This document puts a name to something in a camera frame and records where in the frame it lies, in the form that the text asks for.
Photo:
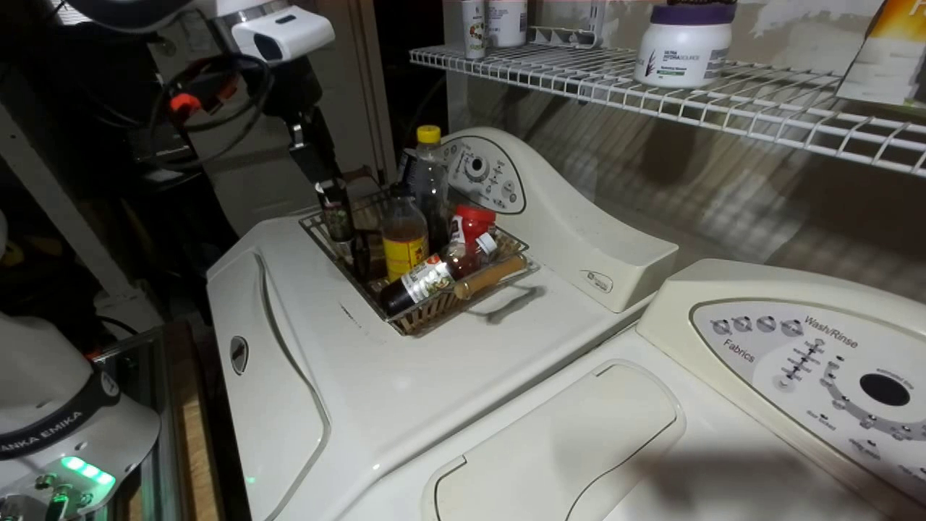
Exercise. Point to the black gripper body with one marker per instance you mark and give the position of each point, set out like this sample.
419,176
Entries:
306,104

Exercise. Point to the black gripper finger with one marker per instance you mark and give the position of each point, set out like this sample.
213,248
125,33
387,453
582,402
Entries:
338,208
365,256

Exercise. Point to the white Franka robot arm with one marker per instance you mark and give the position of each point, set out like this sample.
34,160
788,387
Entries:
59,385

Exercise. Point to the amber bottle yellow label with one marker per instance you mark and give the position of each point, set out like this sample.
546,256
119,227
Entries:
406,240

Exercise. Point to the dark can silver label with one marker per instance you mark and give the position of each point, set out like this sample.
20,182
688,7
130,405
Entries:
425,280

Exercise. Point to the clear bottle yellow cap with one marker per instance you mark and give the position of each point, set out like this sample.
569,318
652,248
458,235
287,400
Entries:
426,167

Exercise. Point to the red cap sauce bottle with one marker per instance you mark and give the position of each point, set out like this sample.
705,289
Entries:
472,227

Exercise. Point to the cream washing machine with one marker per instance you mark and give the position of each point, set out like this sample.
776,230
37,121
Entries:
387,385

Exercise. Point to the wooden platform board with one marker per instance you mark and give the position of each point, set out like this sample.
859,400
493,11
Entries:
200,464

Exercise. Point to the white jar purple lid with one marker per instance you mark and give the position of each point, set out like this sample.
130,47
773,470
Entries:
684,47

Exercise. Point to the cream dryer machine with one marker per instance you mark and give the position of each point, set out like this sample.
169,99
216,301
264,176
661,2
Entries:
734,434

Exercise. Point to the orange and white box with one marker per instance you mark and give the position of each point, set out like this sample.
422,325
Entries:
892,52

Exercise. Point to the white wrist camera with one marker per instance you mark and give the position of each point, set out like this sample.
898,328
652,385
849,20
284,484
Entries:
281,33

